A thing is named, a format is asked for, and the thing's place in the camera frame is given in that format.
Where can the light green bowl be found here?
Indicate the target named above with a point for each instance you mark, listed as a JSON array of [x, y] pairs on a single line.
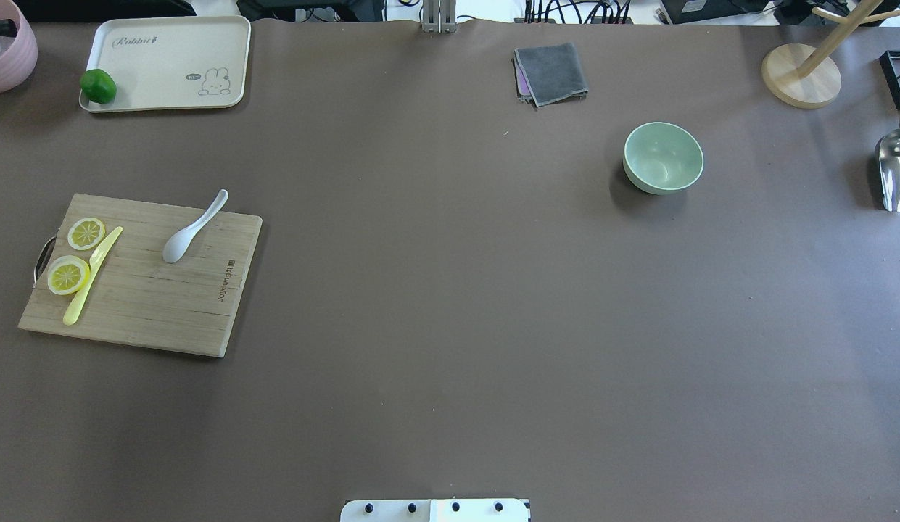
[[660, 158]]

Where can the white ceramic spoon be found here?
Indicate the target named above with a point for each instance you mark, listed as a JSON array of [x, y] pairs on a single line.
[[180, 241]]

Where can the pink ice bowl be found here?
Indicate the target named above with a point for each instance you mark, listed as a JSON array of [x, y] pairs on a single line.
[[18, 56]]

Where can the grey folded cloth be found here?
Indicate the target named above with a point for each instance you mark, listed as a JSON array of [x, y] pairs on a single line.
[[549, 74]]

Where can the wooden cutting board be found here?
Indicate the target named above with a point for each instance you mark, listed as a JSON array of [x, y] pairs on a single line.
[[138, 299]]

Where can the cream rabbit tray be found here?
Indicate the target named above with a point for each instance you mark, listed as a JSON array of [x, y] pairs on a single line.
[[171, 62]]

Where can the upper lemon slice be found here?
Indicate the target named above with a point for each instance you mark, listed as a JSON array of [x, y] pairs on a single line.
[[86, 234]]

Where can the lemon slice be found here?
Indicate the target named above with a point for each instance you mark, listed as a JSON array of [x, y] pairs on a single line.
[[86, 234], [67, 274]]

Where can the yellow plastic knife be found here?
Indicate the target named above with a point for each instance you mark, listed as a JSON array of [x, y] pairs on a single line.
[[95, 262]]

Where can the lower lemon slice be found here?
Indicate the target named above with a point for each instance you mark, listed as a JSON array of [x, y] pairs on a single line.
[[67, 274]]

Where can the green lime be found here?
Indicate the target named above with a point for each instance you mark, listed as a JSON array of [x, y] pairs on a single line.
[[98, 86]]

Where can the wooden mug tree stand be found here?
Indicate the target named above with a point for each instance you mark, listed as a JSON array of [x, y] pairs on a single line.
[[805, 76]]

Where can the aluminium frame post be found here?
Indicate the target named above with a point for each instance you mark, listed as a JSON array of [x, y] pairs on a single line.
[[439, 16]]

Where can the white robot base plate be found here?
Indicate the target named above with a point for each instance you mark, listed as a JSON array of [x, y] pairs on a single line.
[[447, 509]]

